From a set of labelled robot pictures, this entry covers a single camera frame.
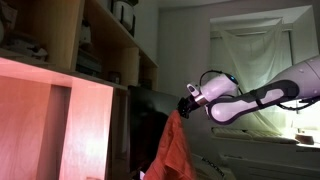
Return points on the white sheet curtain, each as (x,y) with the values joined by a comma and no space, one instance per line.
(253,56)

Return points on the small brown bowl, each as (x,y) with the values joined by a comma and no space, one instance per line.
(305,139)

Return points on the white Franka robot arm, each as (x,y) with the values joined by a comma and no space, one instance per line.
(226,111)

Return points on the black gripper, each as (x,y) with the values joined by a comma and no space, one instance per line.
(190,104)

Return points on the white pot in black stand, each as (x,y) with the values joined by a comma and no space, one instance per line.
(123,14)

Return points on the dark book stack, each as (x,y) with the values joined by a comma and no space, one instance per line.
(88,66)

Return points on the orange terry towel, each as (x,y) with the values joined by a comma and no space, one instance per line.
(171,150)

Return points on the white windowsill cushion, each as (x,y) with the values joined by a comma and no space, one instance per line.
(253,135)

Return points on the small dark jar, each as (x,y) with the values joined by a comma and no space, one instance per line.
(114,77)

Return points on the pile of papers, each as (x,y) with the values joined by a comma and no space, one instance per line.
(28,47)

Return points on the wooden shelf unit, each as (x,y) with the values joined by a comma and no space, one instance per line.
(60,33)

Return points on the white round disc with text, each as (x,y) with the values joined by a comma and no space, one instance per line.
(211,166)

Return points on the small white figurine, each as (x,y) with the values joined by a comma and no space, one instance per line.
(85,35)

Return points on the black computer monitor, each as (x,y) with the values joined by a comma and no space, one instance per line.
(146,120)

